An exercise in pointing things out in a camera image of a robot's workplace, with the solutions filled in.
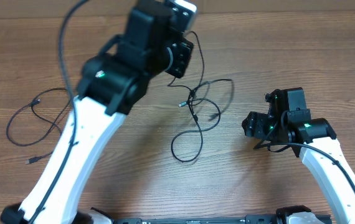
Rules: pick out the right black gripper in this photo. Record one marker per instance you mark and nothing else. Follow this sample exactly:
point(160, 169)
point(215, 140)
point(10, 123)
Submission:
point(255, 126)

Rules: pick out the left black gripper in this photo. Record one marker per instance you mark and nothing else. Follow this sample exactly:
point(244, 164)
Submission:
point(182, 53)

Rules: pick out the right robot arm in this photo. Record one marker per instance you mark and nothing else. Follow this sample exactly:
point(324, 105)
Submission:
point(288, 124)

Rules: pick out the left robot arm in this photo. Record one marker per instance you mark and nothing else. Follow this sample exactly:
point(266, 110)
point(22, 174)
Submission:
point(112, 82)

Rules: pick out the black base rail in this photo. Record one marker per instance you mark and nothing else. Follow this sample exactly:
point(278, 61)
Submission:
point(250, 219)

